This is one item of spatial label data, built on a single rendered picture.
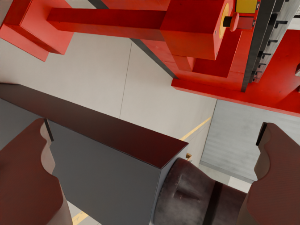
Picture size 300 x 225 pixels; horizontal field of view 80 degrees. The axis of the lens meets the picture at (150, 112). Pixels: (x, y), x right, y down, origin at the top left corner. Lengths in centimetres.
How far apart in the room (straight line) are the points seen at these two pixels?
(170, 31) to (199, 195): 34
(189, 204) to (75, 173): 25
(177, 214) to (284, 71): 216
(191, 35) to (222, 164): 799
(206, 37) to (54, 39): 66
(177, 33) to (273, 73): 200
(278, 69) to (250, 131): 565
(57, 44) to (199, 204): 80
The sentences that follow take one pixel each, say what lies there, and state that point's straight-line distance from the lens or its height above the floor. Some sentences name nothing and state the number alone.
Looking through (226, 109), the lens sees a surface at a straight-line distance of 780.
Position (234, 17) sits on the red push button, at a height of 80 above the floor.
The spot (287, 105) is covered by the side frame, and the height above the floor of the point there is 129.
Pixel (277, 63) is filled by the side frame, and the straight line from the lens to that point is 241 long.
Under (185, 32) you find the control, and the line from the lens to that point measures 42.
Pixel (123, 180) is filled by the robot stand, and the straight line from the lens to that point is 37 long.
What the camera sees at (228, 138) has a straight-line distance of 798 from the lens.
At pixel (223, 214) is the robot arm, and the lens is 38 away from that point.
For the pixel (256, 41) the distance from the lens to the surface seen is 109.
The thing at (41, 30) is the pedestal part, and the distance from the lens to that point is 87.
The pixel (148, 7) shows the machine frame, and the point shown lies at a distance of 100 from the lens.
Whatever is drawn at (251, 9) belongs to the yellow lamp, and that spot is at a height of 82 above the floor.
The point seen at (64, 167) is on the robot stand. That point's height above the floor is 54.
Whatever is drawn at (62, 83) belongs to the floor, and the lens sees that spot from 109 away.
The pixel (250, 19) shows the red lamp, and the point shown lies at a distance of 61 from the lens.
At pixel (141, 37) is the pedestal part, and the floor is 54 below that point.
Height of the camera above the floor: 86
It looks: 25 degrees down
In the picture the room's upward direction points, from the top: 107 degrees clockwise
